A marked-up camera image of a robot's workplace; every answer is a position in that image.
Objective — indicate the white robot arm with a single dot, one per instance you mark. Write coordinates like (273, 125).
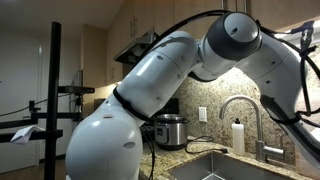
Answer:
(107, 145)

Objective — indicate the stainless steel pressure cooker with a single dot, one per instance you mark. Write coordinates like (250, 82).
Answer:
(171, 132)

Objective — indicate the steel range hood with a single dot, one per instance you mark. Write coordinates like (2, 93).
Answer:
(134, 49)

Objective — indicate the wooden upper cabinets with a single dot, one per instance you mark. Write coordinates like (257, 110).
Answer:
(136, 17)

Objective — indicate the white soap dispenser bottle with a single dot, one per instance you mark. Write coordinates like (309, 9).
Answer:
(238, 137)

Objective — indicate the stainless steel sink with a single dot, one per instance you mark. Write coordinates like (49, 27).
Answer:
(218, 166)

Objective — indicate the under-cabinet light strip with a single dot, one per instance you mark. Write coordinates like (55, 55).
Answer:
(295, 38)

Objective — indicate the white paper note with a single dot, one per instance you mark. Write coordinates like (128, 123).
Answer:
(23, 135)

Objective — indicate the white wall outlet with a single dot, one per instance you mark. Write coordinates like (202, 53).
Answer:
(202, 114)

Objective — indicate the black camera stand pole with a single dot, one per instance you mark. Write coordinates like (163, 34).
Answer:
(51, 133)

